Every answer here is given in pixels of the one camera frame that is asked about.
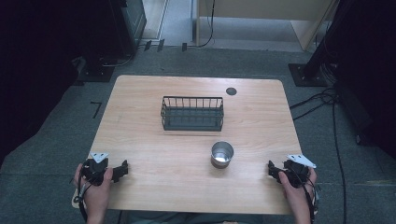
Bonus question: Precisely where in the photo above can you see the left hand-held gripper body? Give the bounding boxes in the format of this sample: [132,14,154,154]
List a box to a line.
[81,151,114,187]

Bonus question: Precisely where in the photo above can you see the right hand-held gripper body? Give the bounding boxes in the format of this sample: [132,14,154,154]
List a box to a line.
[281,153,318,189]

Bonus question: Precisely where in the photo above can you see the shiny metal cup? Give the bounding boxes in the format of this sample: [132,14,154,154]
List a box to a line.
[210,141,235,170]

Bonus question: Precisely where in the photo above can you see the black wire basket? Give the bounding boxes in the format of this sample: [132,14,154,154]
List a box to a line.
[160,95,225,133]

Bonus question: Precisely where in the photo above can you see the person's right hand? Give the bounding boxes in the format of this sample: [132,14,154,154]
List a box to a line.
[277,167,318,213]

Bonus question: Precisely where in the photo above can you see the person's left hand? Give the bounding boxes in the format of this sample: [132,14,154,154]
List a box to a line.
[73,162,114,217]

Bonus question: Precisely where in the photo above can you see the person's lap in dark clothing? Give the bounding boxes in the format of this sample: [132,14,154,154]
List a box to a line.
[125,210,266,224]

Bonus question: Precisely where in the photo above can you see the dark curtain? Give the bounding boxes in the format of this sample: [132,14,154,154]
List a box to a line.
[0,0,125,166]
[323,0,396,160]

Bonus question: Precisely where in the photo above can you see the dark equipment cabinet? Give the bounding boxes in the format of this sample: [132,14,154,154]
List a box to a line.
[108,0,148,58]

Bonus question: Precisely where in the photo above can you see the light wooden cabinet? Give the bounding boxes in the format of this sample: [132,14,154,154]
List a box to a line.
[195,0,340,52]

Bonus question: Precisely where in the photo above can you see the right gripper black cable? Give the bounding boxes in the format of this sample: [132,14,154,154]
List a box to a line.
[292,169,319,224]

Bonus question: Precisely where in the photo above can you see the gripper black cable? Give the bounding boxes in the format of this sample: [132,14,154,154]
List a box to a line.
[76,167,94,224]
[292,169,319,224]

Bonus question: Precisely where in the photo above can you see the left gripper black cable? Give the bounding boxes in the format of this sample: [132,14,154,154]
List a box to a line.
[76,167,94,224]

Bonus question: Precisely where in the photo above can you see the long black floor cable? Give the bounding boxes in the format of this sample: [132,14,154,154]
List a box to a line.
[331,101,348,224]

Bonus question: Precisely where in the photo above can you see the bundle of black floor cables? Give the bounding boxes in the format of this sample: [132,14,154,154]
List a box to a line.
[289,62,340,121]

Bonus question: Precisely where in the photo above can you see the black stand base with cable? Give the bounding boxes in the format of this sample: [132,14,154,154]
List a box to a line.
[72,55,134,84]

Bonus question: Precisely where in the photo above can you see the black metal stand with base plate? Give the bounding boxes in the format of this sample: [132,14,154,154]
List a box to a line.
[288,0,348,88]

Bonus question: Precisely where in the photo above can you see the thin black hanging cable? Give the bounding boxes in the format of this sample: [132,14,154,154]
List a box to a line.
[196,0,217,49]

